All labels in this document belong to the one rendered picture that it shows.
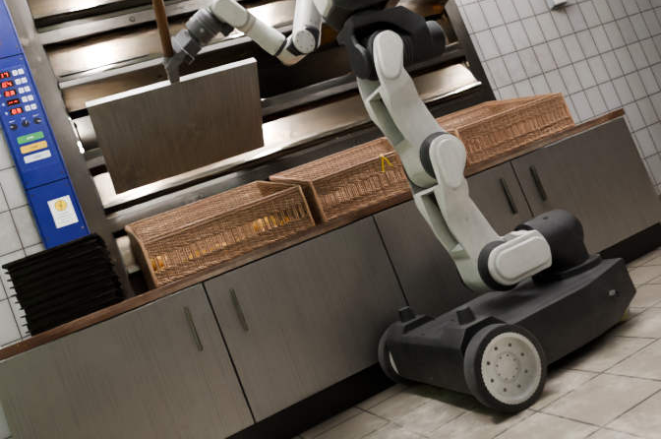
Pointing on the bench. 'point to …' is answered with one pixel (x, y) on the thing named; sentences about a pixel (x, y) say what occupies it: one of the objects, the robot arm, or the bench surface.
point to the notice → (63, 212)
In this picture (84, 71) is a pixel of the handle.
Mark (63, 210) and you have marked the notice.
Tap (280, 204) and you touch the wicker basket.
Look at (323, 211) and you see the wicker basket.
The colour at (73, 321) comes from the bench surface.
